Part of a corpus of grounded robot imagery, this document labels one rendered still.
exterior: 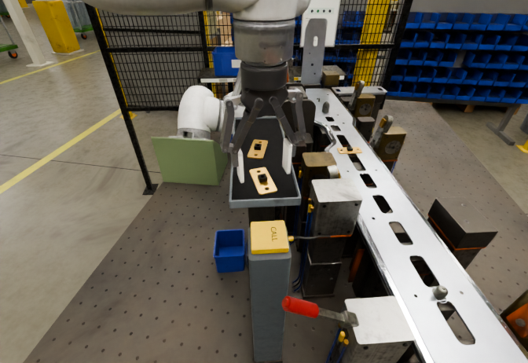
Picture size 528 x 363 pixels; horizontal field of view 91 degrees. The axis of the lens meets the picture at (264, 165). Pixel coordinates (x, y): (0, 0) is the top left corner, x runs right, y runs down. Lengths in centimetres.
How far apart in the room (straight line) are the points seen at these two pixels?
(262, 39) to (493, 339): 62
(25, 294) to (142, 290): 128
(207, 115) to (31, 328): 147
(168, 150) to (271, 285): 87
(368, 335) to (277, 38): 46
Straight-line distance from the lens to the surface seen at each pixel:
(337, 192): 62
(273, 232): 45
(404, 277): 66
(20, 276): 232
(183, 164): 125
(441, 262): 73
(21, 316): 212
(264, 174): 55
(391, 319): 53
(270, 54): 40
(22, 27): 747
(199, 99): 127
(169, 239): 109
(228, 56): 165
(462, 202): 87
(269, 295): 54
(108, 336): 97
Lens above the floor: 151
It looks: 36 degrees down
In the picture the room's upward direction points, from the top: straight up
